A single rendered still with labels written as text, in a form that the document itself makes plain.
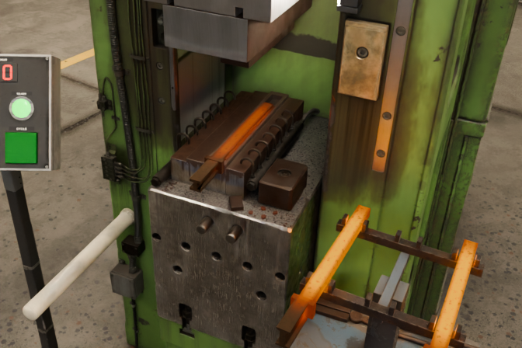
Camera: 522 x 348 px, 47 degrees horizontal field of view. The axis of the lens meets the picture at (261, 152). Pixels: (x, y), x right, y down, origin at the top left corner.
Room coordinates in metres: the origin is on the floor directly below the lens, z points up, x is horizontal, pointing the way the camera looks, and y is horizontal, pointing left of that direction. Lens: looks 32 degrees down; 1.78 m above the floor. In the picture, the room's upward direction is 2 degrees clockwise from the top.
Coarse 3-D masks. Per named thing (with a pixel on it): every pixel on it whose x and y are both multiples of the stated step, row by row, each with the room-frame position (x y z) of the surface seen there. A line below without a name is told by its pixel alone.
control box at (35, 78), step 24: (0, 72) 1.31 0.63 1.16; (24, 72) 1.32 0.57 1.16; (48, 72) 1.32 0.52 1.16; (0, 96) 1.29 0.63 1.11; (24, 96) 1.29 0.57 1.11; (48, 96) 1.29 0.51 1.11; (0, 120) 1.26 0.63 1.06; (24, 120) 1.26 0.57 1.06; (48, 120) 1.26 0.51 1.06; (0, 144) 1.23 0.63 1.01; (48, 144) 1.24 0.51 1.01; (0, 168) 1.20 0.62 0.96; (24, 168) 1.20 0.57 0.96; (48, 168) 1.21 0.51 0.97
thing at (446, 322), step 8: (464, 248) 0.97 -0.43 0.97; (472, 248) 0.97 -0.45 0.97; (464, 256) 0.94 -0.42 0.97; (472, 256) 0.94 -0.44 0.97; (464, 264) 0.92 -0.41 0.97; (456, 272) 0.89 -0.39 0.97; (464, 272) 0.90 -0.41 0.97; (456, 280) 0.87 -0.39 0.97; (464, 280) 0.87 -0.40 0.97; (448, 288) 0.85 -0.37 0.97; (456, 288) 0.85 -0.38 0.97; (464, 288) 0.85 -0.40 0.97; (448, 296) 0.83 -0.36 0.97; (456, 296) 0.83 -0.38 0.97; (448, 304) 0.81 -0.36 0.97; (456, 304) 0.81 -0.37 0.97; (440, 312) 0.79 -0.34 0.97; (448, 312) 0.79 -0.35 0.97; (456, 312) 0.79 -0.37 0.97; (440, 320) 0.77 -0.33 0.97; (448, 320) 0.77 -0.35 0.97; (440, 328) 0.75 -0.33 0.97; (448, 328) 0.75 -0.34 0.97; (440, 336) 0.73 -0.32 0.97; (448, 336) 0.73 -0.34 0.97; (424, 344) 0.71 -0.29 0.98; (432, 344) 0.71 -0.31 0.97; (440, 344) 0.71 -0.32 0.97; (448, 344) 0.71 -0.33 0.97
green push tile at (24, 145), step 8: (8, 136) 1.23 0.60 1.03; (16, 136) 1.24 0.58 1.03; (24, 136) 1.24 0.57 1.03; (32, 136) 1.24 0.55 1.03; (8, 144) 1.22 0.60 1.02; (16, 144) 1.23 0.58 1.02; (24, 144) 1.23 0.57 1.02; (32, 144) 1.23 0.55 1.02; (8, 152) 1.21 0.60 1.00; (16, 152) 1.22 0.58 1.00; (24, 152) 1.22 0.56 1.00; (32, 152) 1.22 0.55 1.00; (8, 160) 1.21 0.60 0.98; (16, 160) 1.21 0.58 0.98; (24, 160) 1.21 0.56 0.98; (32, 160) 1.21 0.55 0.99
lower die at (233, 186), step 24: (240, 96) 1.60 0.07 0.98; (264, 96) 1.59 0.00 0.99; (288, 96) 1.59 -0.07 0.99; (216, 120) 1.45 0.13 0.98; (240, 120) 1.44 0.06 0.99; (264, 120) 1.43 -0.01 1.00; (288, 120) 1.45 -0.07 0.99; (192, 144) 1.32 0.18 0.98; (216, 144) 1.31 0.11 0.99; (264, 144) 1.31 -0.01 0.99; (192, 168) 1.23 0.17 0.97; (240, 168) 1.20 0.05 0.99; (240, 192) 1.18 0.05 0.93
